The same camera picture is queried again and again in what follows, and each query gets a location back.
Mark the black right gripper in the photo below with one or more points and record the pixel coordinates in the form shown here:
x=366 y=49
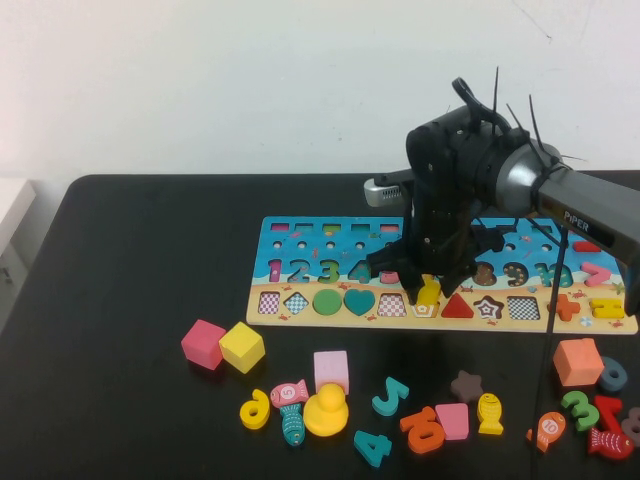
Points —
x=450 y=175

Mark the yellow pentagon piece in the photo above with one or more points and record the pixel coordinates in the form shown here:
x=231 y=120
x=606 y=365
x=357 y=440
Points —
x=429 y=295

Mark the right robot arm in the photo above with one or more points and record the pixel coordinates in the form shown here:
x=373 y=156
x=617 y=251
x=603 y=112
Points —
x=590 y=215

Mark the pink number five piece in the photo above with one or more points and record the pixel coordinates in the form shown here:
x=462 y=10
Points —
x=389 y=276

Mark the red triangle piece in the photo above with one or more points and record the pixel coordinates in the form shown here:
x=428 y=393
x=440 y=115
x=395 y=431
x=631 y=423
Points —
x=457 y=308

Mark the teal heart piece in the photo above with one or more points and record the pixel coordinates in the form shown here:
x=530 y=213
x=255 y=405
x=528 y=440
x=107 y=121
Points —
x=359 y=301

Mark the green circle piece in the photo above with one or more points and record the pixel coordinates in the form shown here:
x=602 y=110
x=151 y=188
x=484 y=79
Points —
x=327 y=302

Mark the colourful wooden puzzle board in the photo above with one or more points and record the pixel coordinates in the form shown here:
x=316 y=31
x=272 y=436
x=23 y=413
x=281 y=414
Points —
x=310 y=255

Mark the brown star piece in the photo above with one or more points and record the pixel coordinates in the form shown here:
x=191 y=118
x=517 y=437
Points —
x=467 y=387

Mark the teal number five piece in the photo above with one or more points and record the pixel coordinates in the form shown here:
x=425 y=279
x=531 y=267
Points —
x=384 y=406

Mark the orange plus sign piece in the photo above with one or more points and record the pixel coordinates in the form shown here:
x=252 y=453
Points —
x=567 y=307

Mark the pink trapezoid piece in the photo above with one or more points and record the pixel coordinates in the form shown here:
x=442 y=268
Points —
x=454 y=422

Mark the yellow fish piece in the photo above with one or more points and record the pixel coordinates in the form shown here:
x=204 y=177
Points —
x=490 y=412

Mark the orange number six piece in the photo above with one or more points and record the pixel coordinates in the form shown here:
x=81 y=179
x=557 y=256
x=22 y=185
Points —
x=407 y=425

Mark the red minus sign piece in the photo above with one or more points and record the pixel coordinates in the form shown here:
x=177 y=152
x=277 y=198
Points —
x=585 y=247

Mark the pink greater-than sign piece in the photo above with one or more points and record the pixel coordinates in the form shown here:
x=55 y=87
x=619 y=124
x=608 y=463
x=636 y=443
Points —
x=605 y=275

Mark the yellow equals sign piece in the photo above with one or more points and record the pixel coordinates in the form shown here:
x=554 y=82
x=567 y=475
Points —
x=605 y=303

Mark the teal number four piece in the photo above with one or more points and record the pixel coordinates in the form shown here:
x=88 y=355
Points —
x=375 y=447

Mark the pink fish piece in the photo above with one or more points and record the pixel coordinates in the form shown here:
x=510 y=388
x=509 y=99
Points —
x=287 y=392

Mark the orange fish piece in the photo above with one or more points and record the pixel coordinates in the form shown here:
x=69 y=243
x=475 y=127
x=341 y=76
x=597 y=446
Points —
x=552 y=427

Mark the teal fish piece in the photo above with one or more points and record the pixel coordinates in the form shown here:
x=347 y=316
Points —
x=292 y=425

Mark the green number three piece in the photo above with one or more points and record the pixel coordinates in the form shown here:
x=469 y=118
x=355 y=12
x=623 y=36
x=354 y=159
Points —
x=585 y=412

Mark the yellow number six piece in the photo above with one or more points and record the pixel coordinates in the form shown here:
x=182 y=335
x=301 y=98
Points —
x=259 y=397

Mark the grey blue number zero piece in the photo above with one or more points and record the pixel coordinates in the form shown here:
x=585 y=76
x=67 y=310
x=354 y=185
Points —
x=623 y=372

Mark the red number seven piece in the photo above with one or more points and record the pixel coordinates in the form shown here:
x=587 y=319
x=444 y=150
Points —
x=611 y=406

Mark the red fish piece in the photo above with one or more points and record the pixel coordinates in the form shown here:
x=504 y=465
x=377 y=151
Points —
x=607 y=444

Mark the brown number eight piece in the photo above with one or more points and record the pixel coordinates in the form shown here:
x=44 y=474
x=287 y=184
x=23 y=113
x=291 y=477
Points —
x=635 y=414

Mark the light pink cube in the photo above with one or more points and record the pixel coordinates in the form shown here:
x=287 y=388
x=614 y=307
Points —
x=331 y=367

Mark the salmon orange cube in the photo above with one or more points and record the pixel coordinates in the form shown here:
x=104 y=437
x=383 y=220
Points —
x=575 y=362

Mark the black zip tie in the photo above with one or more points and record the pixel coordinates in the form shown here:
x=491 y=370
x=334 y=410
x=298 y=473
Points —
x=535 y=122
x=575 y=158
x=496 y=100
x=515 y=117

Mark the yellow duck toy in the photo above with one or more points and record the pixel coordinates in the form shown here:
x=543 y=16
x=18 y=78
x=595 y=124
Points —
x=326 y=412

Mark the yellow cube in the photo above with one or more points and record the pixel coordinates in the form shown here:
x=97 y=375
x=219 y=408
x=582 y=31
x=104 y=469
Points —
x=242 y=347

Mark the pink red cube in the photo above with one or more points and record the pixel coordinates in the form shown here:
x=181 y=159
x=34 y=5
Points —
x=202 y=342

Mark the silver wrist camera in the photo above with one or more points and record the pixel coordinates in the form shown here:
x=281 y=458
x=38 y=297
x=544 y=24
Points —
x=382 y=192

